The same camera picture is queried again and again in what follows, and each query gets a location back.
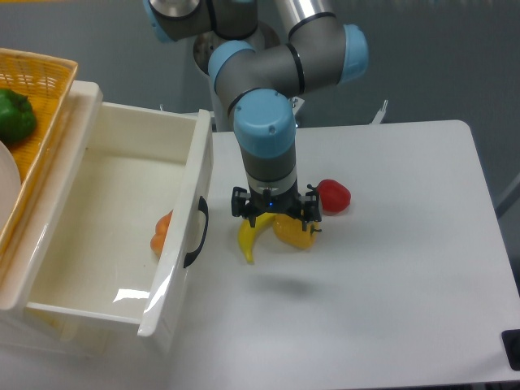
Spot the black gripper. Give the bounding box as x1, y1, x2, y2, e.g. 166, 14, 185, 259
231, 184, 322, 232

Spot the white top drawer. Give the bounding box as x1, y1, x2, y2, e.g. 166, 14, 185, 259
27, 102, 213, 353

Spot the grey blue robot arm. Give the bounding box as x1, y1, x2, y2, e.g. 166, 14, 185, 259
144, 1, 369, 228

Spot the white drawer cabinet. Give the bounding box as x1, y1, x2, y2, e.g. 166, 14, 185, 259
0, 80, 171, 361

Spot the yellow toy bell pepper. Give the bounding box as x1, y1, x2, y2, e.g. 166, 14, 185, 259
272, 214, 321, 249

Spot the yellow plastic banana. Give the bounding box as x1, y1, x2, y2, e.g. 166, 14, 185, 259
237, 213, 275, 265

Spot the red toy bell pepper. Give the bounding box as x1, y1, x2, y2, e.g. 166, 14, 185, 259
317, 179, 351, 215

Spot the orange toy bell pepper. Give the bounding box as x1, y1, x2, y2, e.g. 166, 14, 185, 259
149, 210, 173, 258

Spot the yellow woven basket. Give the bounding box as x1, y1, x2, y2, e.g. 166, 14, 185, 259
1, 48, 78, 257

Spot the white plate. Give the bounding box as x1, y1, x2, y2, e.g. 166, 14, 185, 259
0, 143, 21, 230

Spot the black object at table edge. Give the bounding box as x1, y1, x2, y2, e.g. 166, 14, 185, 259
501, 329, 520, 371

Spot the green toy bell pepper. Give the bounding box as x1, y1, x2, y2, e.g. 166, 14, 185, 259
1, 89, 37, 144

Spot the black top drawer handle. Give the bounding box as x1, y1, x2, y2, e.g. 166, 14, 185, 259
183, 196, 209, 269

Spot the white table clamp bracket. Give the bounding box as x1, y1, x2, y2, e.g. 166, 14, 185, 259
370, 99, 388, 125

